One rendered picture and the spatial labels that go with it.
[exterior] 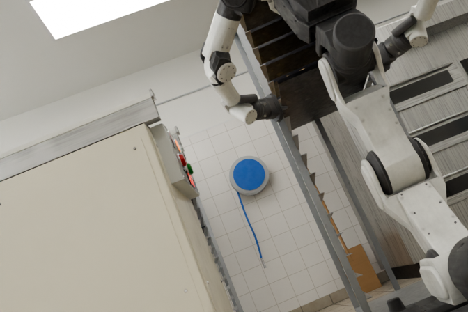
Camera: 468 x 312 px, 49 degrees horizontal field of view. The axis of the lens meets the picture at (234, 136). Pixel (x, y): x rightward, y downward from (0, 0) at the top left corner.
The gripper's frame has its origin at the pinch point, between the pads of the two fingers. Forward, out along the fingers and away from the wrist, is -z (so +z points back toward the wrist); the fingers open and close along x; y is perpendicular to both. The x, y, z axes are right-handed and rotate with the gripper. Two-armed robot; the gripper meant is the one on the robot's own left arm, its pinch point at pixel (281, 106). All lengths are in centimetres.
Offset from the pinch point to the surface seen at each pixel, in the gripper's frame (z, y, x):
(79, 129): 111, -41, -19
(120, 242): 111, -43, -45
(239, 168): -177, 237, 46
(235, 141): -193, 244, 78
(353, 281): -3, 6, -76
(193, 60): -187, 249, 182
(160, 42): -137, 231, 192
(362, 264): -227, 185, -83
